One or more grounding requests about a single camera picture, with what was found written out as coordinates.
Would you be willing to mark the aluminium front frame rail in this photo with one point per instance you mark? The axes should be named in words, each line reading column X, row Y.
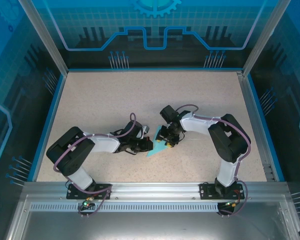
column 155, row 190

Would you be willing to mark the blue printed side panel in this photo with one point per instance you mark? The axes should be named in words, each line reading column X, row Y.
column 290, row 100
column 10, row 100

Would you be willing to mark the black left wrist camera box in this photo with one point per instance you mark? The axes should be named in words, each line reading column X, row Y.
column 133, row 130

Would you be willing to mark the blue table edge strip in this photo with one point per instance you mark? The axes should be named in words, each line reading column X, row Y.
column 48, row 125
column 152, row 69

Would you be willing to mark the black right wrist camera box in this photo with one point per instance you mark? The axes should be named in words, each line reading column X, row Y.
column 168, row 113

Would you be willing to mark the grey metal cover sheet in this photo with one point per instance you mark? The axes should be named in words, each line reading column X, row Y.
column 150, row 227

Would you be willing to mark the aluminium frame post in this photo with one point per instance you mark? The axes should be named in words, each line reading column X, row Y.
column 47, row 37
column 265, row 37

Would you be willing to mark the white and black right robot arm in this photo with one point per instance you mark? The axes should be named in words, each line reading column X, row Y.
column 227, row 140

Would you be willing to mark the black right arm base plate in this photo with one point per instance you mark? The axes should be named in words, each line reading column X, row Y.
column 205, row 191

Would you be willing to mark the blue printed back panel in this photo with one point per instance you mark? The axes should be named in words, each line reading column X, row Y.
column 150, row 15

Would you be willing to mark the aluminium side frame rail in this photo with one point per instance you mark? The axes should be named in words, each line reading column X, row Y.
column 255, row 125

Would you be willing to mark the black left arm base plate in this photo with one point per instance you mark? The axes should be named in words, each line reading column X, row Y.
column 72, row 192

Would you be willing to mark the connector board with green light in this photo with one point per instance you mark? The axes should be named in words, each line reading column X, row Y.
column 87, row 202
column 232, row 203

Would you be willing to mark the light blue cloth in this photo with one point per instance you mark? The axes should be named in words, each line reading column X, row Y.
column 156, row 150

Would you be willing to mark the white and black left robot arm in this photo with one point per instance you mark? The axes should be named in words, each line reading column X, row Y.
column 67, row 155

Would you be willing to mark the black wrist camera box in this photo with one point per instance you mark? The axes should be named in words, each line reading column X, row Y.
column 133, row 130
column 168, row 113

